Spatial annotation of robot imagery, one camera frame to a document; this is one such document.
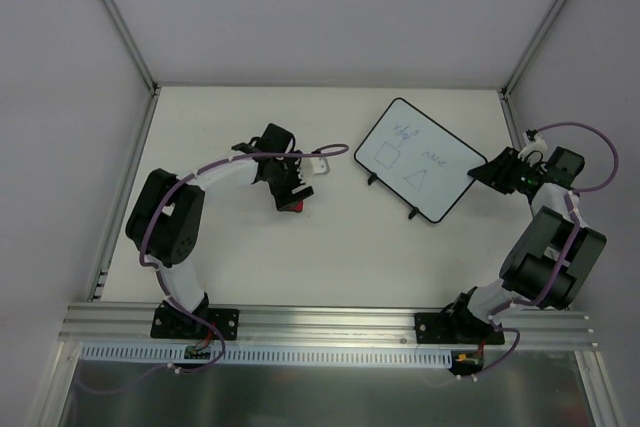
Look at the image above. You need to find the red whiteboard eraser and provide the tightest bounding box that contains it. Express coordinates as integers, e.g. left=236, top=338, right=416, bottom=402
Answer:
left=291, top=201, right=304, bottom=213

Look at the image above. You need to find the small black-framed whiteboard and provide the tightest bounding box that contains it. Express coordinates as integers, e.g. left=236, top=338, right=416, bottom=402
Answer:
left=354, top=97, right=488, bottom=224

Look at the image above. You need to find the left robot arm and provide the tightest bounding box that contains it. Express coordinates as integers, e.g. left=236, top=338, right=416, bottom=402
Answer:
left=125, top=123, right=314, bottom=338

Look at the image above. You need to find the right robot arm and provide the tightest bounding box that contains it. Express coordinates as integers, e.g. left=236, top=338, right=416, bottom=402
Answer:
left=446, top=147, right=607, bottom=343

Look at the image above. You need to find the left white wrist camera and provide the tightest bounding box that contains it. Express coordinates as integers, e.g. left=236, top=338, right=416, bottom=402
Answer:
left=298, top=149, right=330, bottom=184

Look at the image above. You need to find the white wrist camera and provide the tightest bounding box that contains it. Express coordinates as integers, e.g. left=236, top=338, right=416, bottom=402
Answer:
left=518, top=129, right=548, bottom=162
left=298, top=149, right=330, bottom=184

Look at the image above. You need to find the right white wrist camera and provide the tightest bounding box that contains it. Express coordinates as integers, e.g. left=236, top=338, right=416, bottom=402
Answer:
left=518, top=129, right=548, bottom=162

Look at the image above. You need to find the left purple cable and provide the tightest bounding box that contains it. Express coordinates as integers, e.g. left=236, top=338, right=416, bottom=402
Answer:
left=74, top=142, right=350, bottom=393

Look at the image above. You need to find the purple cable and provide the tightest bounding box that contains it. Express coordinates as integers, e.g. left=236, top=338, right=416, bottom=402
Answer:
left=449, top=121, right=624, bottom=383
left=74, top=142, right=350, bottom=393

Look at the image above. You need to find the wire whiteboard stand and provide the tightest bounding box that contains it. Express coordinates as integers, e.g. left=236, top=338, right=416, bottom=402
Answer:
left=367, top=172, right=420, bottom=221

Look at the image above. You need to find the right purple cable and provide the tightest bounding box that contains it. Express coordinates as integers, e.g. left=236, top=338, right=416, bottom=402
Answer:
left=449, top=121, right=624, bottom=383

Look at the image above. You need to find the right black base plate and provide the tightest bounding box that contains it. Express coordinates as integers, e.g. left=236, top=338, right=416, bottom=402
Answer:
left=414, top=312, right=505, bottom=346

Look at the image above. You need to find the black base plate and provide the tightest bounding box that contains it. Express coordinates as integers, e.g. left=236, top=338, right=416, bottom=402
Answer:
left=414, top=312, right=505, bottom=346
left=150, top=302, right=240, bottom=341

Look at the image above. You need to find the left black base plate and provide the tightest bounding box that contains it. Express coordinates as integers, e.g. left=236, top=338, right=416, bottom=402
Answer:
left=150, top=302, right=240, bottom=341

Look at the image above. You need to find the right aluminium frame post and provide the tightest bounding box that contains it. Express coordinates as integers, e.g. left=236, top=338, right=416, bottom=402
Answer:
left=500, top=0, right=569, bottom=96

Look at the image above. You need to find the aluminium frame post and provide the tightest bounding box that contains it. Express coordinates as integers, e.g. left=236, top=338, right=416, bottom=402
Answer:
left=500, top=0, right=569, bottom=96
left=73, top=0, right=160, bottom=93

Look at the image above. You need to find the white slotted cable duct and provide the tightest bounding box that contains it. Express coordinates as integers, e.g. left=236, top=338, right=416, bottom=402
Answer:
left=79, top=343, right=453, bottom=369

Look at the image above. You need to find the left aluminium frame post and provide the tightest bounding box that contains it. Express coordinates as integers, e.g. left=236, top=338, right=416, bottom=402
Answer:
left=73, top=0, right=160, bottom=93

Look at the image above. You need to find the aluminium mounting rail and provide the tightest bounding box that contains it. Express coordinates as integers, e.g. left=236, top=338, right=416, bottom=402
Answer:
left=58, top=302, right=599, bottom=351

